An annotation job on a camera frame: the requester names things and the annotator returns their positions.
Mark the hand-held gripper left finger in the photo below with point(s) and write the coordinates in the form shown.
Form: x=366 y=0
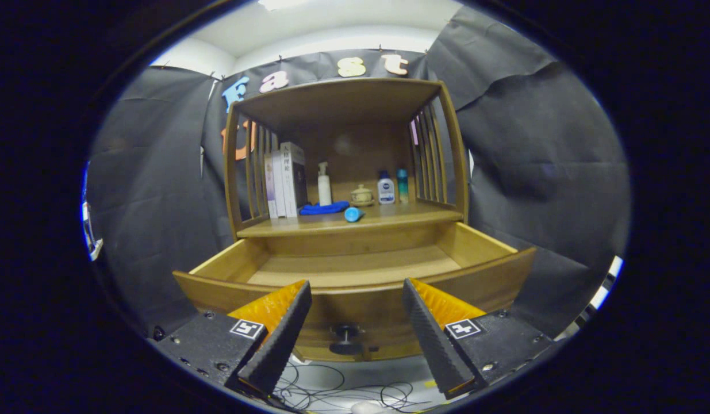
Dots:
x=283 y=339

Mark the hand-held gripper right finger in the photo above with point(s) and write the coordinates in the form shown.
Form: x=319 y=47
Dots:
x=432 y=339

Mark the wooden drawer with black knob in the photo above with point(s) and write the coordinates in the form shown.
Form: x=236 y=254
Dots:
x=354 y=267

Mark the white blue cosmetic tube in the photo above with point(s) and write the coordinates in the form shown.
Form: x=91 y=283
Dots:
x=352 y=214

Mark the wooden cabinet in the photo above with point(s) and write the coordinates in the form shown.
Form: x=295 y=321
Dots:
x=337 y=103

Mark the blue cloth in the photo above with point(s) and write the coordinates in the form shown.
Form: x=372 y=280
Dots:
x=323 y=209

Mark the pale purple book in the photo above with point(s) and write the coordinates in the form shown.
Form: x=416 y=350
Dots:
x=269 y=190

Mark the thin white book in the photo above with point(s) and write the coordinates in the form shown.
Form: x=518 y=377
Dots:
x=279 y=187

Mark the white pump bottle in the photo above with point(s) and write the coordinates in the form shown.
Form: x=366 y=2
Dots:
x=325 y=192

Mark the white lotion bottle blue cap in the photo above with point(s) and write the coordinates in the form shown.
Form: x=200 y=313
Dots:
x=386 y=192

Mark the teal bottle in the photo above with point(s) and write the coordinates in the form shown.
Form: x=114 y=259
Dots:
x=402 y=187

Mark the beige lidded ceramic cup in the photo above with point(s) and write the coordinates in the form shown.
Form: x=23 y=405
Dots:
x=362 y=196

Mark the white black frame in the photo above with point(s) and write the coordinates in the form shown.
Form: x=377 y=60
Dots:
x=599 y=296

